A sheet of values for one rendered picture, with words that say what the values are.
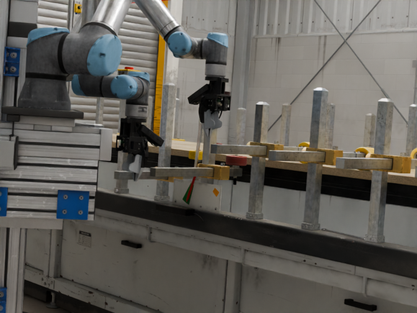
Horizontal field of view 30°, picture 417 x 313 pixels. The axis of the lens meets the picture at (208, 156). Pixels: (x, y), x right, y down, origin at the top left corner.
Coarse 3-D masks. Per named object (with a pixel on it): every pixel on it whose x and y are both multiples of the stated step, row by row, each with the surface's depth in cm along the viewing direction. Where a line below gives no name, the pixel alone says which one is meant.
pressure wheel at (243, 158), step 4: (228, 156) 294; (232, 156) 293; (236, 156) 293; (240, 156) 293; (244, 156) 294; (228, 160) 294; (232, 160) 293; (236, 160) 293; (240, 160) 293; (244, 160) 294; (228, 164) 294; (232, 164) 293; (236, 164) 293; (240, 164) 293; (244, 164) 294
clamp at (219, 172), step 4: (200, 164) 291; (204, 164) 290; (216, 168) 286; (220, 168) 284; (224, 168) 285; (228, 168) 287; (216, 172) 286; (220, 172) 284; (224, 172) 286; (228, 172) 287; (200, 176) 291; (204, 176) 290; (208, 176) 288; (212, 176) 287; (216, 176) 286; (220, 176) 284; (224, 176) 286; (228, 176) 287
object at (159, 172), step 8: (152, 168) 268; (160, 168) 268; (168, 168) 271; (176, 168) 274; (184, 168) 276; (192, 168) 279; (200, 168) 282; (208, 168) 285; (232, 168) 293; (240, 168) 296; (160, 176) 269; (168, 176) 271; (176, 176) 274
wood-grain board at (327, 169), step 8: (112, 136) 435; (112, 144) 365; (176, 144) 383; (184, 144) 390; (192, 144) 397; (200, 144) 405; (152, 152) 344; (176, 152) 333; (184, 152) 329; (216, 160) 316; (224, 160) 312; (248, 160) 303; (280, 168) 291; (288, 168) 289; (296, 168) 286; (304, 168) 283; (328, 168) 276; (336, 168) 273; (344, 176) 271; (352, 176) 268; (360, 176) 266; (368, 176) 264; (392, 176) 257; (400, 176) 255; (408, 176) 253; (408, 184) 253; (416, 184) 251
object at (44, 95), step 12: (24, 84) 221; (36, 84) 218; (48, 84) 219; (60, 84) 221; (24, 96) 220; (36, 96) 217; (48, 96) 218; (60, 96) 221; (36, 108) 217; (48, 108) 218; (60, 108) 220
